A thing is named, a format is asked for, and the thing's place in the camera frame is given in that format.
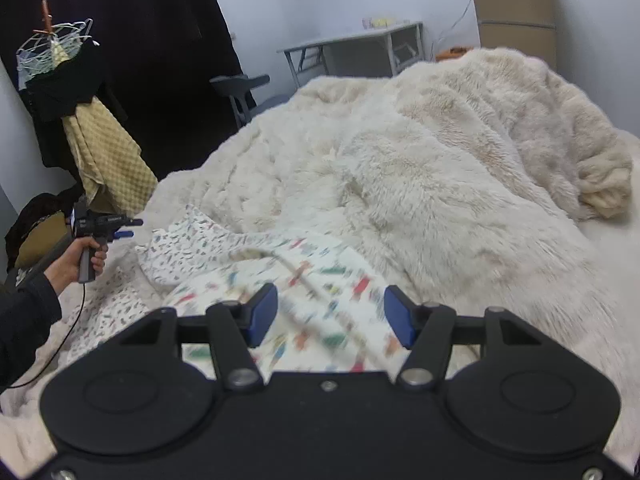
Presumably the cartoon print cream garment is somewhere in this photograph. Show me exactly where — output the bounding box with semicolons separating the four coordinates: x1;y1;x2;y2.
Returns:
60;207;408;376

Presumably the black sleeved left forearm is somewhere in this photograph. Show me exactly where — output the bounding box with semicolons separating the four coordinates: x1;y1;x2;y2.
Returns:
0;274;62;391

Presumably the grey folding table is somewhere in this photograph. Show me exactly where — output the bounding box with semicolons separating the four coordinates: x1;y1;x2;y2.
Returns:
279;21;426;88

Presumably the person left hand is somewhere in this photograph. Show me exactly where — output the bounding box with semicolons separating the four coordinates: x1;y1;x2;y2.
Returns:
44;237;108;296

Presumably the yellow checkered towel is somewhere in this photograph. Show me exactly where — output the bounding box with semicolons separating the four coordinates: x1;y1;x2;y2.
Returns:
62;98;157;217

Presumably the cream fluffy blanket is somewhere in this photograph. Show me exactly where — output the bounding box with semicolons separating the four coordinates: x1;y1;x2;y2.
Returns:
1;49;639;477

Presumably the dark plastic chair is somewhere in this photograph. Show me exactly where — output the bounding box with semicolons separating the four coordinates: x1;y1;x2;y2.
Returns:
209;74;291;129

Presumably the black hanging garment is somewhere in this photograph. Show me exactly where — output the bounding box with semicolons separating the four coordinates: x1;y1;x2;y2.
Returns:
1;0;243;179

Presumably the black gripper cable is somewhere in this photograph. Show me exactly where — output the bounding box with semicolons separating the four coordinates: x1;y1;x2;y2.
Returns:
6;282;87;391

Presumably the wire clothes hangers bundle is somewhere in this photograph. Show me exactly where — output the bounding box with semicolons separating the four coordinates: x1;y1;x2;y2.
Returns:
15;0;93;90

